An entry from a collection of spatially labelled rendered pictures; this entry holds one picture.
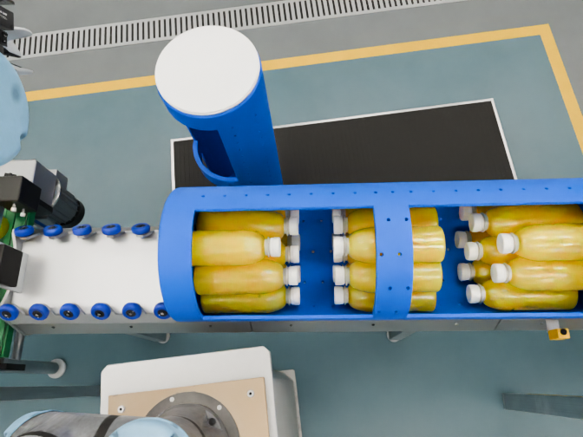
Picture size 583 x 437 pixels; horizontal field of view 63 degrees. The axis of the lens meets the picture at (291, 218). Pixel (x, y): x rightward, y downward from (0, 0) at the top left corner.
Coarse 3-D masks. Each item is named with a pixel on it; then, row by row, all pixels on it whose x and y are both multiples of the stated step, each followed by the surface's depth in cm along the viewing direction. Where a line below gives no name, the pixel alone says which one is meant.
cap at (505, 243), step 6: (504, 234) 91; (510, 234) 91; (498, 240) 92; (504, 240) 90; (510, 240) 90; (498, 246) 93; (504, 246) 90; (510, 246) 90; (504, 252) 91; (510, 252) 91
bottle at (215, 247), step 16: (192, 240) 92; (208, 240) 91; (224, 240) 91; (240, 240) 91; (256, 240) 92; (192, 256) 92; (208, 256) 91; (224, 256) 91; (240, 256) 91; (256, 256) 92
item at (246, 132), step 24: (264, 96) 132; (192, 120) 122; (216, 120) 122; (240, 120) 126; (264, 120) 138; (216, 144) 182; (240, 144) 137; (264, 144) 148; (216, 168) 194; (240, 168) 150; (264, 168) 160
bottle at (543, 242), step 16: (544, 224) 91; (560, 224) 90; (576, 224) 90; (528, 240) 89; (544, 240) 88; (560, 240) 88; (576, 240) 88; (528, 256) 90; (544, 256) 89; (560, 256) 89; (576, 256) 88
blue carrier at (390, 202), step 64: (192, 192) 95; (256, 192) 94; (320, 192) 92; (384, 192) 91; (448, 192) 90; (512, 192) 89; (576, 192) 88; (320, 256) 113; (384, 256) 85; (448, 256) 112; (192, 320) 96; (256, 320) 96; (320, 320) 96
